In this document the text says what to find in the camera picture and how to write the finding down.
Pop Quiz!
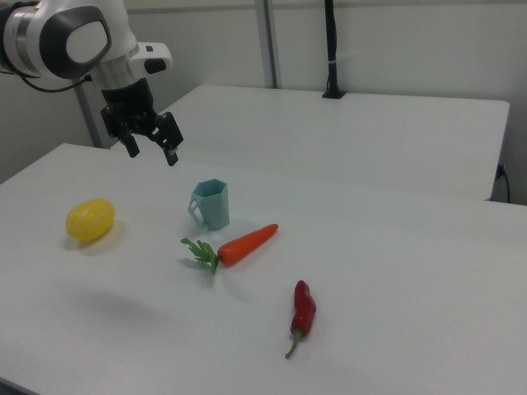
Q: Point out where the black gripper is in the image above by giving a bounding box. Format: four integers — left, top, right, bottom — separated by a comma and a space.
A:
100, 77, 184, 167

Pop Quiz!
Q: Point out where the teal hexagonal mug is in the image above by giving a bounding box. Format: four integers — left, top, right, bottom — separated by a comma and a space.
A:
188, 178, 231, 231

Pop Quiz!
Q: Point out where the yellow striped toy melon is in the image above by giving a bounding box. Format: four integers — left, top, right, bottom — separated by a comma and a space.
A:
65, 197, 116, 243

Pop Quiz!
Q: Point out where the orange toy carrot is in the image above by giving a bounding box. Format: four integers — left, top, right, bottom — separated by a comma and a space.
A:
180, 223, 279, 276

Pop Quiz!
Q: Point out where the white side table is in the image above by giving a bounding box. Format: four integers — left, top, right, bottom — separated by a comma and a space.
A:
110, 84, 511, 202

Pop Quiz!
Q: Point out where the black pole with base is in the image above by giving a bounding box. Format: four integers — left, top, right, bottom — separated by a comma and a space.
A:
321, 0, 347, 100

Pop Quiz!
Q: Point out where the red toy chili pepper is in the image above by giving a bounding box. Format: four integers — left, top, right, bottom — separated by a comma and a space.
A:
285, 280, 318, 360

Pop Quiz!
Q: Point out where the grey partition post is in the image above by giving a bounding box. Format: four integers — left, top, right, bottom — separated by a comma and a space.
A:
72, 81, 105, 150
254, 0, 283, 90

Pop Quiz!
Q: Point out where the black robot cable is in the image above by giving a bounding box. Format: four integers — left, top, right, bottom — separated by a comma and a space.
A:
0, 70, 92, 93

